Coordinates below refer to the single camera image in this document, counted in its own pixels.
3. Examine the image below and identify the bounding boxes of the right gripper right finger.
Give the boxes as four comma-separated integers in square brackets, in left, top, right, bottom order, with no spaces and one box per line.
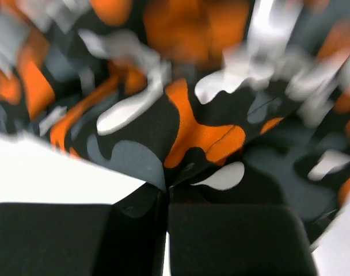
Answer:
[168,203,318,275]

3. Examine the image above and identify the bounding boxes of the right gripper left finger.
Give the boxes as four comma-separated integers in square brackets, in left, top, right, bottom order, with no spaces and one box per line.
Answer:
[0,189,164,275]

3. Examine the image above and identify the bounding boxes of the orange camouflage shorts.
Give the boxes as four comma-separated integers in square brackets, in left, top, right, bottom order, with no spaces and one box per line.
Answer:
[0,1,350,242]

